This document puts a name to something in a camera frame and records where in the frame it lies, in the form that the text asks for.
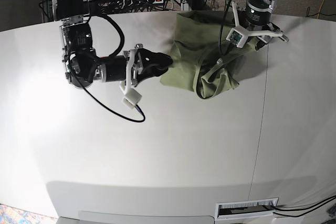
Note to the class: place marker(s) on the black camera cable image left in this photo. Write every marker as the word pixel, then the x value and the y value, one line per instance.
pixel 110 82

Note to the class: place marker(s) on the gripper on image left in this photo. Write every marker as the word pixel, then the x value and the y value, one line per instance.
pixel 133 67

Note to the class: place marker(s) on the green T-shirt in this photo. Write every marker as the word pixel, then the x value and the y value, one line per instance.
pixel 204 61

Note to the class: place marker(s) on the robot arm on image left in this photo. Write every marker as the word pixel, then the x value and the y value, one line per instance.
pixel 77 11

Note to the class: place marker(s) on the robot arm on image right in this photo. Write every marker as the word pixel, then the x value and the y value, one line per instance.
pixel 254 22

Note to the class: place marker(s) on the black power strip red switch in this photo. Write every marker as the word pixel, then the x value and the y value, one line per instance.
pixel 145 2

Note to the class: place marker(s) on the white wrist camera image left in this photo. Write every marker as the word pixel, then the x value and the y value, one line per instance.
pixel 131 98

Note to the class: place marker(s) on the white cable grommet tray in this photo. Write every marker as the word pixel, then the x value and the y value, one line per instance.
pixel 245 209

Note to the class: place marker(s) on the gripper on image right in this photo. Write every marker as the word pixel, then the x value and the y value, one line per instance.
pixel 256 19

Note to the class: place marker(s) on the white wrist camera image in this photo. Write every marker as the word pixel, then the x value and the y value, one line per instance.
pixel 238 36
pixel 131 98

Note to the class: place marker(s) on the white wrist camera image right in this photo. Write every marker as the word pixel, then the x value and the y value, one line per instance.
pixel 238 36

